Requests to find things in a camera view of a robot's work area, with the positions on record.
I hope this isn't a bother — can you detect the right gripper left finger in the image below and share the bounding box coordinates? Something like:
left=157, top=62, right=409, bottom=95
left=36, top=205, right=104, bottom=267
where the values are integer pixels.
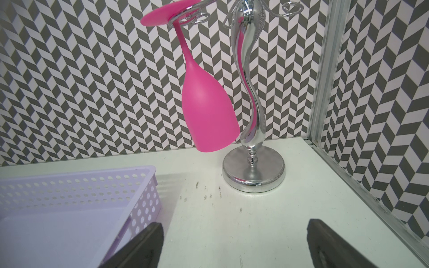
left=99, top=222, right=164, bottom=268

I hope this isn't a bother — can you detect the lilac plastic basket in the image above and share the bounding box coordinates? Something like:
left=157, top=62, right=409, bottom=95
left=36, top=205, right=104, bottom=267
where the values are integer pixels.
left=1, top=166, right=162, bottom=268

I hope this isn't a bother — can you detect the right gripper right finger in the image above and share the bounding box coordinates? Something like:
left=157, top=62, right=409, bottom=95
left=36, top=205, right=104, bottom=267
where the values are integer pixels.
left=307, top=219, right=376, bottom=268

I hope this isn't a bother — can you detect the pink wine glass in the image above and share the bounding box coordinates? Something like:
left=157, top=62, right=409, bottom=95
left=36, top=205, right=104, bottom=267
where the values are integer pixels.
left=140, top=1, right=240, bottom=153

